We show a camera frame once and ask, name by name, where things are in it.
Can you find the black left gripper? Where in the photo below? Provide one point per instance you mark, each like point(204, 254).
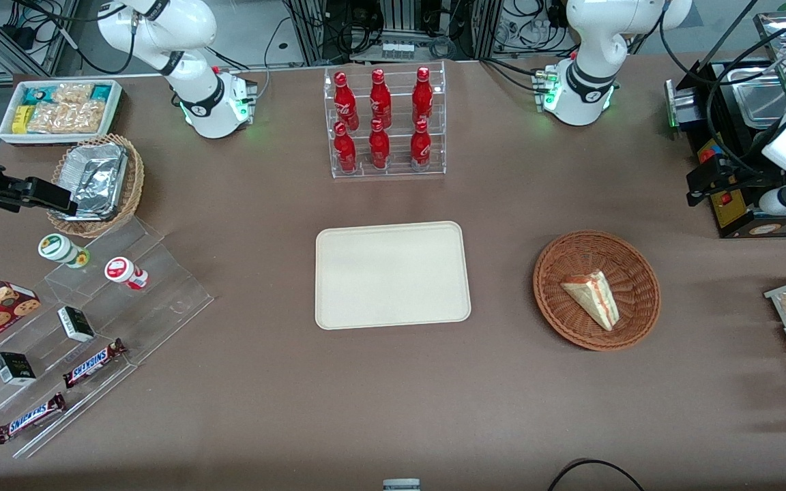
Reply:
point(750, 177)

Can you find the teal snack packet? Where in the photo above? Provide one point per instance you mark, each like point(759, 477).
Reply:
point(101, 92)
point(38, 94)

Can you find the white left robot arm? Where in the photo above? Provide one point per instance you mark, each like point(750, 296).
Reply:
point(591, 41)

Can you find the cream rectangular tray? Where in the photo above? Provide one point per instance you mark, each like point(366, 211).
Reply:
point(393, 276)

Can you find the snickers chocolate bar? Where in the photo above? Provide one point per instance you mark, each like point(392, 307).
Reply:
point(30, 418)
point(93, 363)

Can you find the small black box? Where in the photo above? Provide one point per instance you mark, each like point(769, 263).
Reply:
point(13, 368)
point(76, 324)

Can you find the black food warmer machine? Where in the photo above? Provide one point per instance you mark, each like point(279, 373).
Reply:
point(734, 211)

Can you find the white snack bin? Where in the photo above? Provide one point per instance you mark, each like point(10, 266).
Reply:
point(7, 133)

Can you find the green cap yogurt bottle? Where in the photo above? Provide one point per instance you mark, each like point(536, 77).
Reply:
point(59, 248)

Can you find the light wicker basket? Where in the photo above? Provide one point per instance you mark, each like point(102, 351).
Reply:
point(135, 184)

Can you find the clear peanut snack bag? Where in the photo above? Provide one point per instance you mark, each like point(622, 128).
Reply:
point(65, 117)
point(72, 93)

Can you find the red cap yogurt bottle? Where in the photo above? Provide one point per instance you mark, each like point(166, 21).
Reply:
point(121, 270)

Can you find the triangular sandwich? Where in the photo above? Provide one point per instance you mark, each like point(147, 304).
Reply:
point(594, 296)

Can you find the clear acrylic step stand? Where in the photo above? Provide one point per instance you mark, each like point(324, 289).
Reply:
point(161, 307)

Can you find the yellow snack packet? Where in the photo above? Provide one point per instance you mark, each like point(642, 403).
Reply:
point(21, 119)

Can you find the white power strip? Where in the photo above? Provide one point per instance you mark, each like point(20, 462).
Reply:
point(398, 50)

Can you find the steel warmer pan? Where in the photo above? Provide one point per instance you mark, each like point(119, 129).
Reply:
point(758, 102)

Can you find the aluminium foil container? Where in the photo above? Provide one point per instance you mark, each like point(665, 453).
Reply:
point(96, 177)

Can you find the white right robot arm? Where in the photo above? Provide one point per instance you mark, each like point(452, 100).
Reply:
point(188, 27)

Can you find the red cola bottle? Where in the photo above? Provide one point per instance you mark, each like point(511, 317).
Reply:
point(344, 102)
point(380, 101)
point(421, 149)
point(379, 149)
point(345, 150)
point(422, 99)

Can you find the brown wicker basket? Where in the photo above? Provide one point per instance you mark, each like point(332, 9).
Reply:
point(598, 249)

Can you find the small grey device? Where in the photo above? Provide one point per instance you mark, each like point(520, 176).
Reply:
point(401, 485)

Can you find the grey box with green light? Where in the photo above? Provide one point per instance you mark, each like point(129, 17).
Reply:
point(683, 106)

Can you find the clear acrylic bottle rack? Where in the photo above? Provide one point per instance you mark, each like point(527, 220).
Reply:
point(396, 167)

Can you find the aluminium frame rack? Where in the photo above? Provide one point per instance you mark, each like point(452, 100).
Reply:
point(311, 31)

